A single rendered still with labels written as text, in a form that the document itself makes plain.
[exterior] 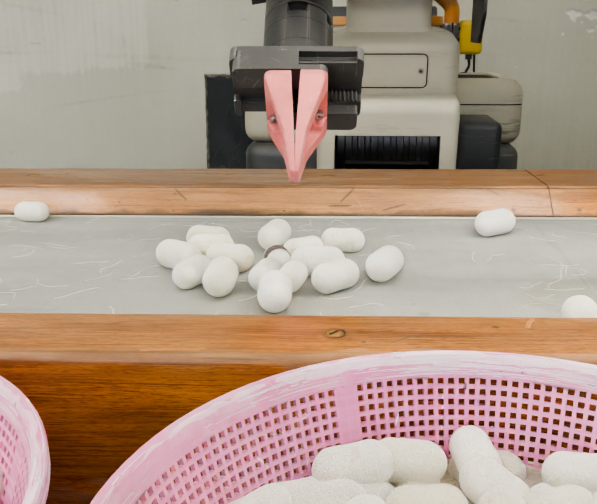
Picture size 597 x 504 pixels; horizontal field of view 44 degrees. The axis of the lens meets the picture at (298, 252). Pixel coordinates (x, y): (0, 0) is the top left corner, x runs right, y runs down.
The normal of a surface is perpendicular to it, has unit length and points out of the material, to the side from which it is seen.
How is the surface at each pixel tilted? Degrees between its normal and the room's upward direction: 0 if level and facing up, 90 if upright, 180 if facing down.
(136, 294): 0
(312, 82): 63
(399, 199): 45
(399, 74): 98
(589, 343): 0
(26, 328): 0
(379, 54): 98
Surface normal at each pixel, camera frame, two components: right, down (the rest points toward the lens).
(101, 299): 0.00, -0.96
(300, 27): 0.03, -0.52
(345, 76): -0.02, 0.85
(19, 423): -0.80, -0.09
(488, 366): -0.14, 0.03
